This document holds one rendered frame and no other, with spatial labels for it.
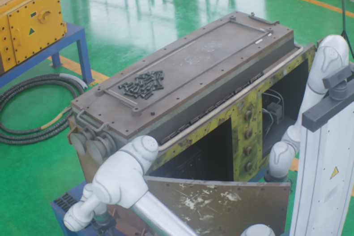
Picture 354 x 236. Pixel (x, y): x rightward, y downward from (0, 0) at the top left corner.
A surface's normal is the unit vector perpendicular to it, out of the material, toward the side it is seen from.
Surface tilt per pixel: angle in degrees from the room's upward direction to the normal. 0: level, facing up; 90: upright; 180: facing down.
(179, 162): 0
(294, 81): 90
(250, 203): 90
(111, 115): 0
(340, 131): 90
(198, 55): 0
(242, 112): 90
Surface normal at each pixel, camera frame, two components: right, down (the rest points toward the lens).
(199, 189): -0.22, 0.55
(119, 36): -0.10, -0.84
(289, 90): -0.70, 0.44
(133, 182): 0.50, -0.42
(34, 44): 0.72, 0.31
